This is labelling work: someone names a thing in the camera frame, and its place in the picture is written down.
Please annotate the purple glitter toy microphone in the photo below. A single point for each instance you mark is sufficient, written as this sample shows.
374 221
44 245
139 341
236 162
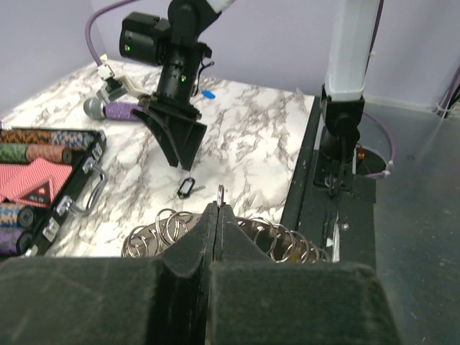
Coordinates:
118 111

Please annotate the black poker chip case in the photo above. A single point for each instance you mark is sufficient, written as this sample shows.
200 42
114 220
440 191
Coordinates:
29 230

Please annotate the black red triangular dealer button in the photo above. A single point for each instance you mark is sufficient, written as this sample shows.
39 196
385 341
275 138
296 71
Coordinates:
41 195

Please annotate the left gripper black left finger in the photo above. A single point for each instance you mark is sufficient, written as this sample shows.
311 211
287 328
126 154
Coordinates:
107 300

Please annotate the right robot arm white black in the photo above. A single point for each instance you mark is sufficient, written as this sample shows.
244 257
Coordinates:
268 50

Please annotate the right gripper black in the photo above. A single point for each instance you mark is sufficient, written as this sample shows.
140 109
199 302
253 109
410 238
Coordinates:
174 90

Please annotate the silver disc keyring holder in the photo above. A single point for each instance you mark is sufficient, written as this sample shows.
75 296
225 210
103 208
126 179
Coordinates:
235 233

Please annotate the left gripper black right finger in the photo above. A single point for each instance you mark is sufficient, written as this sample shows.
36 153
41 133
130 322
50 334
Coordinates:
254 300

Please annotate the pink playing card deck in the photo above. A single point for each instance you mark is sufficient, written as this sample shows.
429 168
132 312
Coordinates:
34 174

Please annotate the key with black tag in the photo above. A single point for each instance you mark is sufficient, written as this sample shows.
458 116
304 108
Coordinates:
187 187

